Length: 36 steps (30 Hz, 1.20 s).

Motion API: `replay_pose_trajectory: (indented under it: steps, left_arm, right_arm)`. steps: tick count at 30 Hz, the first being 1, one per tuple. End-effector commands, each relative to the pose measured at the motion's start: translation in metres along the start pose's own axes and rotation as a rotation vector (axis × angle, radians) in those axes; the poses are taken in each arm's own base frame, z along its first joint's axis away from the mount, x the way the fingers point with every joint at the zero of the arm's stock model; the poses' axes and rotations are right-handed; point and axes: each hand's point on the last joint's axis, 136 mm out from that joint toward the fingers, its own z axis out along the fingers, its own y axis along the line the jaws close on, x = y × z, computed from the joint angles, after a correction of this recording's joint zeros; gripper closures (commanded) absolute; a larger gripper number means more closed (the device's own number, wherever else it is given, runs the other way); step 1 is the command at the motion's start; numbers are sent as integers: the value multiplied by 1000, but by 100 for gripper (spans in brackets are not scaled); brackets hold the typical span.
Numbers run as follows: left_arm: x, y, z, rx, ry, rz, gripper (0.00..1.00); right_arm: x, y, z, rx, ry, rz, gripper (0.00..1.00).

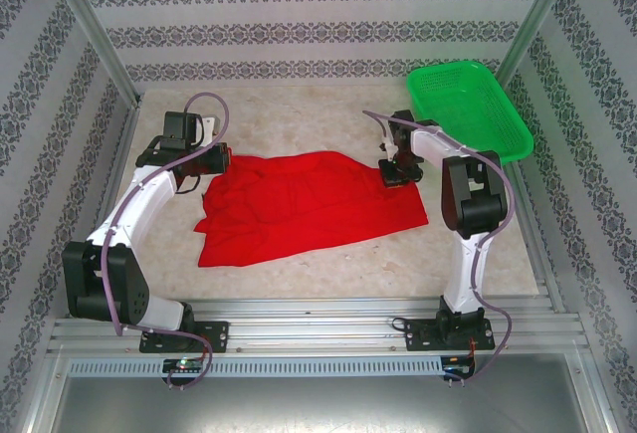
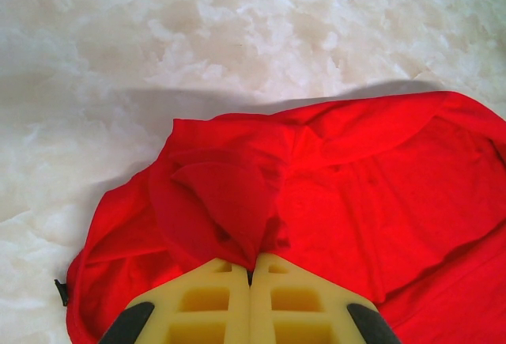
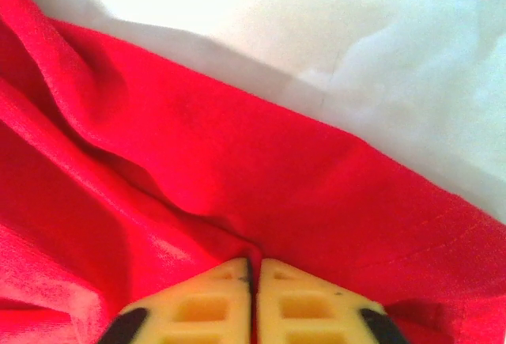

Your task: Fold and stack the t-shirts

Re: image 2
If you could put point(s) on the red bear print t-shirt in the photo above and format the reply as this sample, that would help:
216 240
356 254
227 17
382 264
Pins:
375 201

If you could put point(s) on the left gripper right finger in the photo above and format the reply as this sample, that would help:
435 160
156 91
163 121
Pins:
261 308

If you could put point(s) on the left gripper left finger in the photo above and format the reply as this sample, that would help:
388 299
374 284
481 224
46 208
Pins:
237 308

